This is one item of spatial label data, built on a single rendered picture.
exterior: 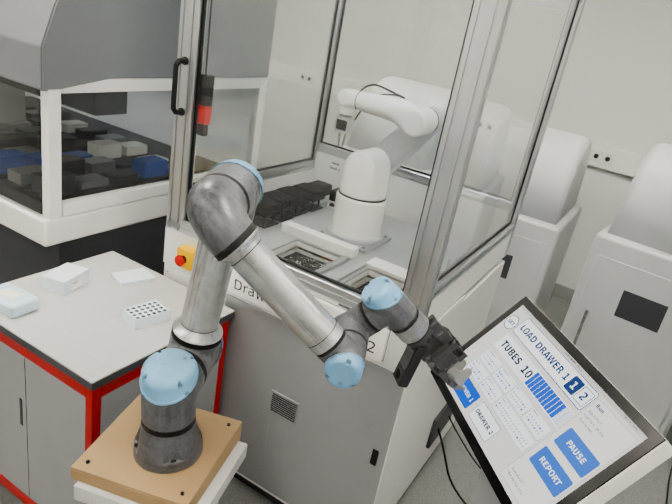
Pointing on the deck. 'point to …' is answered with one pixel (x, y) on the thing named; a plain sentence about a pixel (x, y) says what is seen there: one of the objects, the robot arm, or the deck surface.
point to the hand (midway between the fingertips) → (458, 387)
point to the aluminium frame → (497, 245)
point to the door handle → (176, 85)
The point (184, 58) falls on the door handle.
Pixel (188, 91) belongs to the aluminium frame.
